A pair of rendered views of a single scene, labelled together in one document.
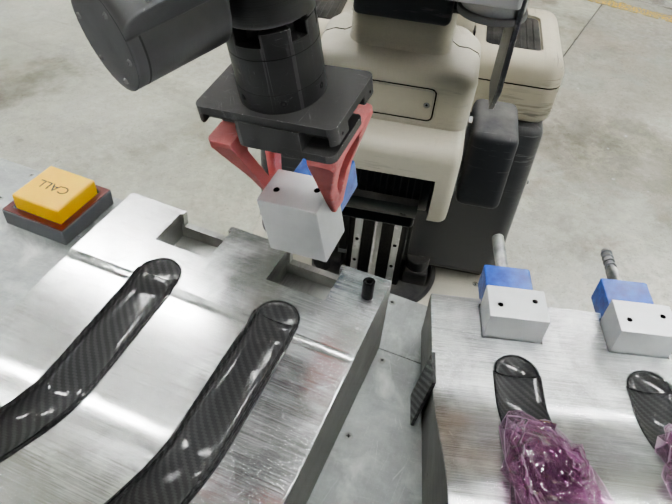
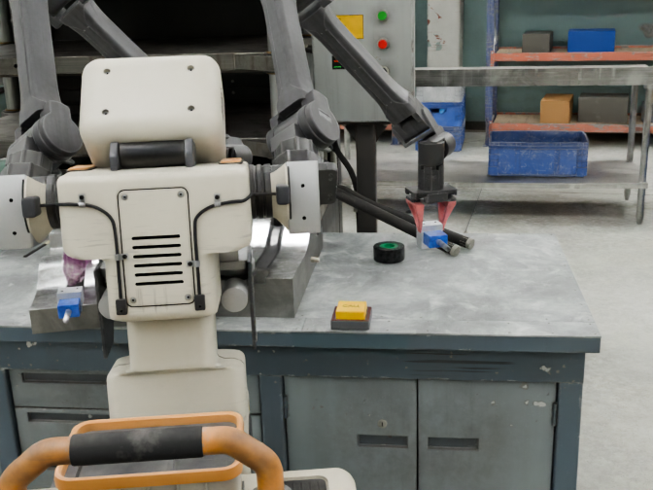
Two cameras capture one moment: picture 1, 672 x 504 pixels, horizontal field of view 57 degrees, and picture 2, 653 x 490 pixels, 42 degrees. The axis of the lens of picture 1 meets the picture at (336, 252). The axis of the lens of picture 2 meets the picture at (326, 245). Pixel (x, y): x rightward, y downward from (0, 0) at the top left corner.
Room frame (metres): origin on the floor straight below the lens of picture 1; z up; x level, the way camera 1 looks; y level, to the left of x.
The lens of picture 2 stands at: (2.13, -0.07, 1.50)
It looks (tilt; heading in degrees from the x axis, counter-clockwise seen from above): 18 degrees down; 168
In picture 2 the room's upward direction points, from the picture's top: 2 degrees counter-clockwise
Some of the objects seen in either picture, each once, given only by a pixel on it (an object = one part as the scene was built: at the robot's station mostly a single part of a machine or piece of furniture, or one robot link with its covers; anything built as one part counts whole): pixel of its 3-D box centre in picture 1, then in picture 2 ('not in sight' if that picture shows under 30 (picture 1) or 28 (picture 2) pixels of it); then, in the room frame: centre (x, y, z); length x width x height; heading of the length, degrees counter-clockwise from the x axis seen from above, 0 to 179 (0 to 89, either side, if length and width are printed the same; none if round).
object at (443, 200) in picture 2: not in sight; (435, 210); (0.37, 0.54, 0.99); 0.07 x 0.07 x 0.09; 2
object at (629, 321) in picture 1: (620, 298); (68, 309); (0.40, -0.27, 0.86); 0.13 x 0.05 x 0.05; 178
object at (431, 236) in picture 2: not in sight; (436, 240); (0.41, 0.53, 0.93); 0.13 x 0.05 x 0.05; 2
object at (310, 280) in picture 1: (305, 286); not in sight; (0.36, 0.02, 0.87); 0.05 x 0.05 x 0.04; 71
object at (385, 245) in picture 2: not in sight; (389, 252); (0.13, 0.50, 0.82); 0.08 x 0.08 x 0.04
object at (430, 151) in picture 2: not in sight; (431, 152); (0.36, 0.53, 1.12); 0.07 x 0.06 x 0.07; 144
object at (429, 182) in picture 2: not in sight; (430, 179); (0.37, 0.53, 1.06); 0.10 x 0.07 x 0.07; 92
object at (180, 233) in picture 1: (197, 248); (257, 282); (0.40, 0.13, 0.87); 0.05 x 0.05 x 0.04; 71
